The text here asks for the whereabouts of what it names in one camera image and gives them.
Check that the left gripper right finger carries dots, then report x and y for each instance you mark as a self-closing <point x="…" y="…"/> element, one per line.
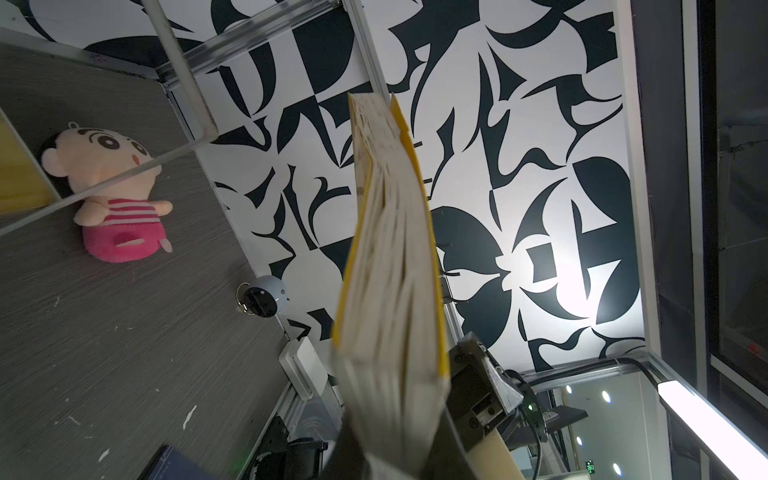
<point x="447" y="459"/>

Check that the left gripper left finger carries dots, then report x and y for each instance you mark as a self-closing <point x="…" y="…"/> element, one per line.
<point x="347" y="460"/>

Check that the yellow cartoon book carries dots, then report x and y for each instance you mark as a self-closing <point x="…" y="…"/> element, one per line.
<point x="389" y="342"/>

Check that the white box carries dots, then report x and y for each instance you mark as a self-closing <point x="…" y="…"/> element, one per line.
<point x="304" y="368"/>

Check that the navy book bottom right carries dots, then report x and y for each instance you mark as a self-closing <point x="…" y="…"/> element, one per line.
<point x="168" y="463"/>

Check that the white round speaker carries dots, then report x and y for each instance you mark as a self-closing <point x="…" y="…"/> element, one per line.
<point x="264" y="297"/>

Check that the pink plush doll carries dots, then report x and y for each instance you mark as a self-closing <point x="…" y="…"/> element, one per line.
<point x="120" y="223"/>

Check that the wooden white-framed bookshelf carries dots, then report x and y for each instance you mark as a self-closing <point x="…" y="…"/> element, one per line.
<point x="190" y="87"/>

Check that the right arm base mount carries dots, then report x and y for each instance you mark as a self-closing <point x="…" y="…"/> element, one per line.
<point x="277" y="457"/>

